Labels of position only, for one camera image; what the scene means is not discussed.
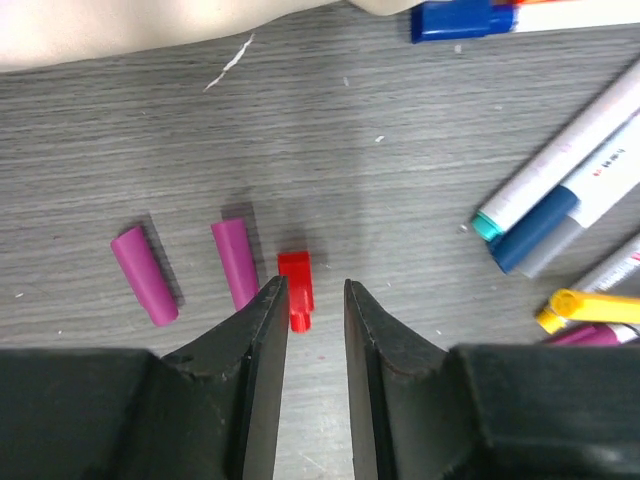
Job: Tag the dark blue cap marker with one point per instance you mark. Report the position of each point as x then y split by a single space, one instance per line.
603 179

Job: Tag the teal cap white marker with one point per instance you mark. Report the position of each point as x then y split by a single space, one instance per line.
612 108

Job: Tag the red pen cap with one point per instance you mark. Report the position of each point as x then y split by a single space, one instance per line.
296 267

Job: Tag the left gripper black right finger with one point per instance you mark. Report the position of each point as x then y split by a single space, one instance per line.
485 411

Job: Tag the orange black highlighter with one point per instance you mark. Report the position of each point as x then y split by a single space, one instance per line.
531 2

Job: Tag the beige folded cloth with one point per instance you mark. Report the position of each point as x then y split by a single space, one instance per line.
42 33

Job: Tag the lilac pen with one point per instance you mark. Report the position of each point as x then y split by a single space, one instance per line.
598 334

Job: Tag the blue cap white marker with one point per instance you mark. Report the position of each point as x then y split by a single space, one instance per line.
455 20

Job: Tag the yellow end rainbow pen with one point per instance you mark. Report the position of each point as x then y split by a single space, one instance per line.
592 307

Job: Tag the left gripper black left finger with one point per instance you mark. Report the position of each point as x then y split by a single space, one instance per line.
208 410

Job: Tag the grey cap white marker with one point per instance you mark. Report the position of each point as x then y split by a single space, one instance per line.
571 228

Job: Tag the magenta pen cap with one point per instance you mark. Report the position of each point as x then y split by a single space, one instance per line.
143 273
237 261

